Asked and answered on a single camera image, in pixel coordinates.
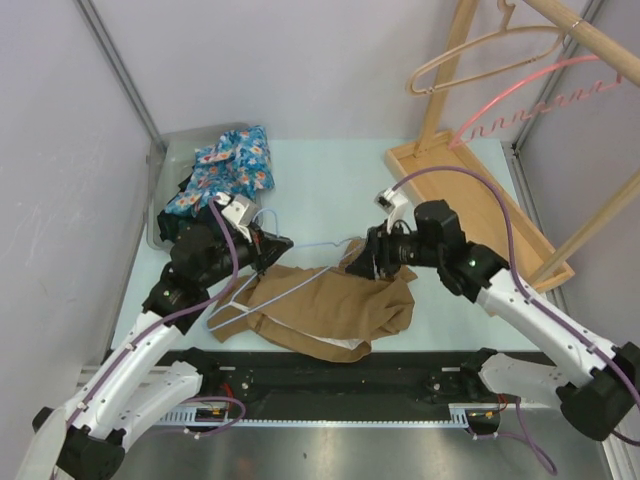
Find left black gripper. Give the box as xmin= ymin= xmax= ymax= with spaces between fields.
xmin=198 ymin=220 xmax=292 ymax=289

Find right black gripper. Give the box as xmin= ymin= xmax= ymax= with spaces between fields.
xmin=344 ymin=219 xmax=441 ymax=282

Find light blue wire hanger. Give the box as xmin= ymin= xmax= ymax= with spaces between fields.
xmin=202 ymin=207 xmax=369 ymax=332

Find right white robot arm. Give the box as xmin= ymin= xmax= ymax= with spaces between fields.
xmin=346 ymin=192 xmax=639 ymax=441

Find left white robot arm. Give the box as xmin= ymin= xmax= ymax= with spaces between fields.
xmin=18 ymin=223 xmax=294 ymax=479

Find beige wooden hanger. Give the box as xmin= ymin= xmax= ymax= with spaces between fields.
xmin=405 ymin=1 xmax=565 ymax=97

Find pink plastic hanger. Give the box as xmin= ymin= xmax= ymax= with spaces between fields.
xmin=448 ymin=54 xmax=624 ymax=150

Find dark green garment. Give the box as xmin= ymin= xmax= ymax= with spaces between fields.
xmin=157 ymin=174 xmax=213 ymax=242

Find blue floral garment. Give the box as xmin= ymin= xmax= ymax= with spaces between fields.
xmin=164 ymin=125 xmax=275 ymax=217

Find wooden clothes rack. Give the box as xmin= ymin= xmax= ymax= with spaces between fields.
xmin=383 ymin=0 xmax=640 ymax=318

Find grey plastic bin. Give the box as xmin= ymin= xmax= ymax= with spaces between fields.
xmin=145 ymin=122 xmax=248 ymax=252

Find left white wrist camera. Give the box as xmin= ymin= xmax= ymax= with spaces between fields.
xmin=214 ymin=193 xmax=259 ymax=242

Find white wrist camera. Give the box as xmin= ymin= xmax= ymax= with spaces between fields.
xmin=214 ymin=193 xmax=259 ymax=242
xmin=374 ymin=187 xmax=409 ymax=234

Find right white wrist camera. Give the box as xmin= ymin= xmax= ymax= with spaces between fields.
xmin=374 ymin=187 xmax=409 ymax=234

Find white slotted cable duct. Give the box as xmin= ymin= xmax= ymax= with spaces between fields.
xmin=156 ymin=405 xmax=469 ymax=429

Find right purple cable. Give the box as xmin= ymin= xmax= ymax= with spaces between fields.
xmin=392 ymin=166 xmax=640 ymax=474

